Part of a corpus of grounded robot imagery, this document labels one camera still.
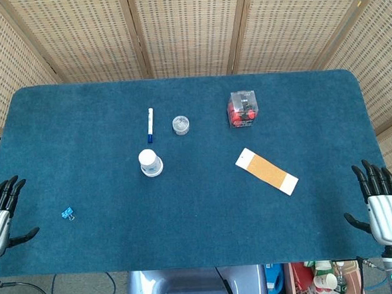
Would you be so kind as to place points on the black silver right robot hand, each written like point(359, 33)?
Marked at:
point(388, 215)

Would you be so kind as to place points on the floral white paper cup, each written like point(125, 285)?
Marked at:
point(153, 176)
point(147, 156)
point(153, 172)

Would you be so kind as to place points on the blue binder clip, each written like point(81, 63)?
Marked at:
point(67, 213)

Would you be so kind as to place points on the green white paper cup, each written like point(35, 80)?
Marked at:
point(321, 266)

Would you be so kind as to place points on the red storage crate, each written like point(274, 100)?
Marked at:
point(299, 280)

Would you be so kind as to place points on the white card with orange strip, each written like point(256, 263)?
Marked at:
point(267, 171)

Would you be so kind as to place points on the blue plastic object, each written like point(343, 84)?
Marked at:
point(274, 280)

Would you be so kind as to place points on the clear box with red items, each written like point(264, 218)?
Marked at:
point(243, 112)

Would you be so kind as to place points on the white blue marker pen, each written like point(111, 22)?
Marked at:
point(150, 124)

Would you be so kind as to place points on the blue carpet table mat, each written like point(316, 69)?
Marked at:
point(200, 220)

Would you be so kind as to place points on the silver robot torso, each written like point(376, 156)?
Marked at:
point(191, 287)

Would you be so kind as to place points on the small clear plastic jar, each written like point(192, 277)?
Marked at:
point(181, 124)

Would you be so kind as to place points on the wicker folding screen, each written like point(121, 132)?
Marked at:
point(188, 27)

